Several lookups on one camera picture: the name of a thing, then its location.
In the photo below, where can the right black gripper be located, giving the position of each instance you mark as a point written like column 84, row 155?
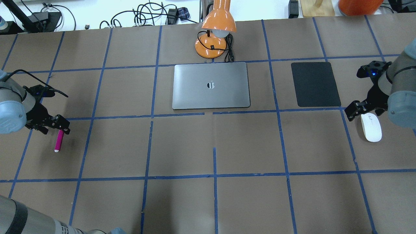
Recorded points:
column 376, row 100

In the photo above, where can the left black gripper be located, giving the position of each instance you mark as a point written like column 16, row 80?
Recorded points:
column 37, row 115

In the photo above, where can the pink highlighter pen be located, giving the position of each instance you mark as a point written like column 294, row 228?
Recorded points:
column 59, row 141

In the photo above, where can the white computer mouse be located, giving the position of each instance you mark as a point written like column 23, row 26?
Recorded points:
column 371, row 127

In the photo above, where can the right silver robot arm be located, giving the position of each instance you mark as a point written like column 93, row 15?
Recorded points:
column 393, row 91

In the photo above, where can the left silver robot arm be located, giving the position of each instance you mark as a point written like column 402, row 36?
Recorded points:
column 20, row 107

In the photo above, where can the black mousepad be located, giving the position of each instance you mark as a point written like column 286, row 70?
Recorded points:
column 315, row 85

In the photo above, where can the silver laptop notebook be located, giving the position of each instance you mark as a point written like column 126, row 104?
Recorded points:
column 211, row 86

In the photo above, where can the wooden stand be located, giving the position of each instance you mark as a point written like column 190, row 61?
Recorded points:
column 317, row 8

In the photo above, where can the black power adapter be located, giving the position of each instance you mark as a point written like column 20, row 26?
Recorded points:
column 293, row 9

